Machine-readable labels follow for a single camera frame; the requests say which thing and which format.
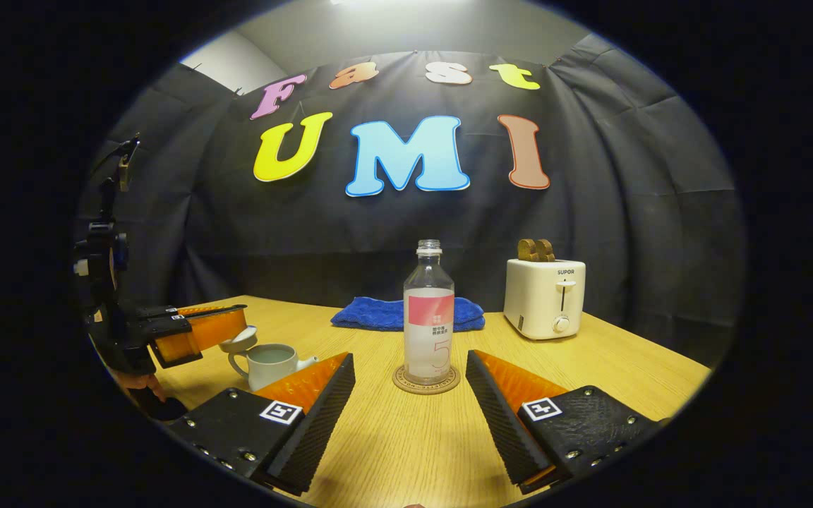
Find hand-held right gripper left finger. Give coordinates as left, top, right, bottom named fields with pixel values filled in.
left=165, top=353, right=356, bottom=497

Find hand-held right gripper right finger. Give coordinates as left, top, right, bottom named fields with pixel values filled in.
left=465, top=349, right=661, bottom=495

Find white ceramic teacup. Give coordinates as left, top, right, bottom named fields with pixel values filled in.
left=228, top=344, right=319, bottom=392

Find round brown coaster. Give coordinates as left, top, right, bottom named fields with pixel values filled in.
left=392, top=363, right=461, bottom=395

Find clear plastic water bottle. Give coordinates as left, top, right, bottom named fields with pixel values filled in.
left=404, top=239, right=455, bottom=382

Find blue towel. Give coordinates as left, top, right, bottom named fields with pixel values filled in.
left=330, top=296, right=486, bottom=332

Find black backdrop cloth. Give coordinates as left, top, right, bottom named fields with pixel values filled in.
left=78, top=35, right=746, bottom=368

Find white toaster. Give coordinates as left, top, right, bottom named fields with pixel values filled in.
left=503, top=258, right=586, bottom=341

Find brown bread slices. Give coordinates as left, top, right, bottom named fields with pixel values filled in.
left=517, top=238, right=556, bottom=262

